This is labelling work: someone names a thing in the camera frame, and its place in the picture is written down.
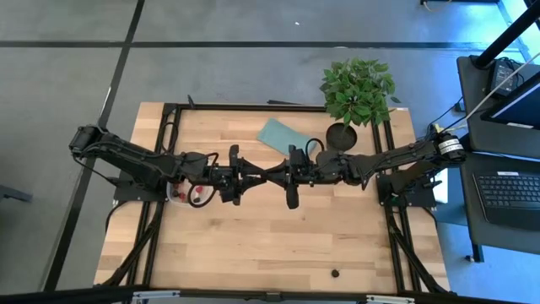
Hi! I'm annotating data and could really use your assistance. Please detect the black plant pot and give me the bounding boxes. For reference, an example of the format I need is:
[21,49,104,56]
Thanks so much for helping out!
[325,122,359,153]

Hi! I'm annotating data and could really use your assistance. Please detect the black aluminium table frame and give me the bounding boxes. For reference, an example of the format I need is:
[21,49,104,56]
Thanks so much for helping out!
[100,95,451,296]

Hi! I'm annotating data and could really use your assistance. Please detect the black desk with monitor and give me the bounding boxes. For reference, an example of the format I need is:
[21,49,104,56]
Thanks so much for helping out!
[456,54,540,160]

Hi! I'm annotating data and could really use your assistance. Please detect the folded teal cloth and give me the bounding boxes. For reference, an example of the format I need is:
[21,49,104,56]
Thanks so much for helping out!
[256,117,318,156]

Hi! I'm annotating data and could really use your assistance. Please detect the white paper sheet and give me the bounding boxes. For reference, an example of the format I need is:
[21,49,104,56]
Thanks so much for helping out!
[434,179,449,204]

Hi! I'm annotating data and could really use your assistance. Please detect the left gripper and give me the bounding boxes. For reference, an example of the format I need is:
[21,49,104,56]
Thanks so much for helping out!
[209,144,268,207]

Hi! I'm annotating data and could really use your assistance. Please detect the looped wrist cable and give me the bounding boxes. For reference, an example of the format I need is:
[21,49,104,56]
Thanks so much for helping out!
[304,137,326,155]
[187,185,217,209]

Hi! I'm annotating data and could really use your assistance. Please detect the floor cables with plug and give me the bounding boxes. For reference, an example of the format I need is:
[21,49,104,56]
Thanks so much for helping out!
[421,96,465,144]

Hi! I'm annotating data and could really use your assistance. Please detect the green leafy plant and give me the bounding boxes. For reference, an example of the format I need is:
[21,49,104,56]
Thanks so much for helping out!
[319,57,402,128]

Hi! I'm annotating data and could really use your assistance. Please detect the white cable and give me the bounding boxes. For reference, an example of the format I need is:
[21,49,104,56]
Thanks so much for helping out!
[463,50,540,122]

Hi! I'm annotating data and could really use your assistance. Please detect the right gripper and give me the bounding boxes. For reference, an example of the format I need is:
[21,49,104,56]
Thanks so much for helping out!
[266,144,322,211]

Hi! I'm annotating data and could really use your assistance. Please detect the black desk with laptop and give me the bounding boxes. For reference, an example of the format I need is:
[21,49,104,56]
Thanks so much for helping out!
[458,150,540,263]

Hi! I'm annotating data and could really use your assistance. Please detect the black power adapter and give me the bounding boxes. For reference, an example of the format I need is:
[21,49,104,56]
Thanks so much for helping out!
[491,58,522,96]

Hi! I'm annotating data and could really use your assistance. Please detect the looped right wrist cable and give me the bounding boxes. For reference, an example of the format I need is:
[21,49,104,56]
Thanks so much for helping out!
[304,137,326,155]

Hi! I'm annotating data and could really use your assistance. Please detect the black computer monitor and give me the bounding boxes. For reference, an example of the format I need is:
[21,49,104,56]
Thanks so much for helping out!
[480,71,540,130]

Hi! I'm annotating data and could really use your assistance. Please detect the black diagonal pole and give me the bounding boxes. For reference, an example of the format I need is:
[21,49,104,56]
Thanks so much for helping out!
[472,0,540,68]

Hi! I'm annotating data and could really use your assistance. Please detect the black crossbar silver brackets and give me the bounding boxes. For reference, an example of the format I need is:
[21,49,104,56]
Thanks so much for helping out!
[0,285,540,304]

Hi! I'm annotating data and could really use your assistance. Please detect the black laptop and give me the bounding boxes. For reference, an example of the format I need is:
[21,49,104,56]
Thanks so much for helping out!
[472,171,540,231]

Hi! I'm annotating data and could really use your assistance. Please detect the looped left wrist cable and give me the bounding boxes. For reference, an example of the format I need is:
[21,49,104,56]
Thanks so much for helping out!
[187,185,217,209]

